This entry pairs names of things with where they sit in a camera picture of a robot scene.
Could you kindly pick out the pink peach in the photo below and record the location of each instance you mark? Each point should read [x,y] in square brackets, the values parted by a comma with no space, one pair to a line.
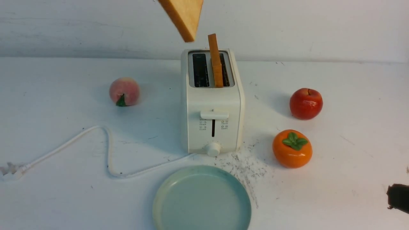
[124,92]

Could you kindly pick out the toasted bread slice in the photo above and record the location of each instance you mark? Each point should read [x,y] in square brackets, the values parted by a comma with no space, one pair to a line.
[185,15]
[216,62]

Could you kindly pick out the white two-slot toaster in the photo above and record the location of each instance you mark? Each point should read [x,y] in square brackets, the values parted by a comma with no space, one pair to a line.
[212,119]

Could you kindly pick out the orange persimmon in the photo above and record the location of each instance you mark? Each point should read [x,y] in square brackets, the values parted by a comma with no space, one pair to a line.
[292,149]

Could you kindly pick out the red apple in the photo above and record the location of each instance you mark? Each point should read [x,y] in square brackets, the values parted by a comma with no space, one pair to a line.
[305,104]

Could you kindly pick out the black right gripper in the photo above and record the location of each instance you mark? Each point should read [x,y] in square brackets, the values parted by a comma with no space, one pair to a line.
[398,197]

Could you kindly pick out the pale green round plate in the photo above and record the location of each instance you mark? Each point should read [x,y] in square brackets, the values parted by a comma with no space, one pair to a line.
[201,197]

